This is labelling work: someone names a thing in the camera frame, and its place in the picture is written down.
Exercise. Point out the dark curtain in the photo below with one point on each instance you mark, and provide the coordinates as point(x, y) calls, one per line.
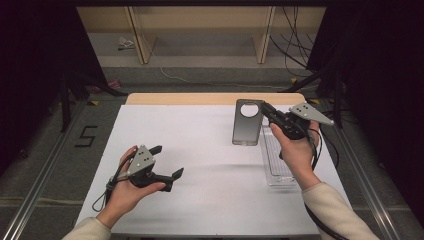
point(30, 66)
point(383, 83)

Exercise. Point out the pink cloth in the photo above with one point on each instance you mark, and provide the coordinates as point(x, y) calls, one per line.
point(111, 85)

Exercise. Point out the person's right hand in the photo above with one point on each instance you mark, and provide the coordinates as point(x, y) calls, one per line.
point(296, 156)

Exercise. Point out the wooden table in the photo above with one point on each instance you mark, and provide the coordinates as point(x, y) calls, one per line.
point(186, 99)

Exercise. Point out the yellow floor tape piece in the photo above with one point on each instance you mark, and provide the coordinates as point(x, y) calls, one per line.
point(293, 80)
point(313, 101)
point(95, 102)

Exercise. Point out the clear plastic packaging tray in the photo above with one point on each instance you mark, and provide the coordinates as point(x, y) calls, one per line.
point(276, 166)

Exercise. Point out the grey phone case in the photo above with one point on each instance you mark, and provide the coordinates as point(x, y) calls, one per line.
point(246, 128)

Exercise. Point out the beige wooden shelf unit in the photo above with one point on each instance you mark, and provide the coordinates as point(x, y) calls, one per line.
point(206, 20)

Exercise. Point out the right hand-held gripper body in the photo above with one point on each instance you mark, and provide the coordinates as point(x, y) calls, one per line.
point(300, 120)

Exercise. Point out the white table cover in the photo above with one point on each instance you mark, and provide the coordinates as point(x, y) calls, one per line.
point(206, 200)

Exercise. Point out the small grey packet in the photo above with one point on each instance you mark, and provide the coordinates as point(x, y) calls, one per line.
point(125, 43)

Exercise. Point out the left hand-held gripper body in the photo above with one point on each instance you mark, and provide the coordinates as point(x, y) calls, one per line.
point(142, 163)

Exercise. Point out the person's left hand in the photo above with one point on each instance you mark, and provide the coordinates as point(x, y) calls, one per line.
point(125, 200)

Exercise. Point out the black tripod stand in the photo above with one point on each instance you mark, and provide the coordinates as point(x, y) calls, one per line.
point(66, 100)
point(337, 93)

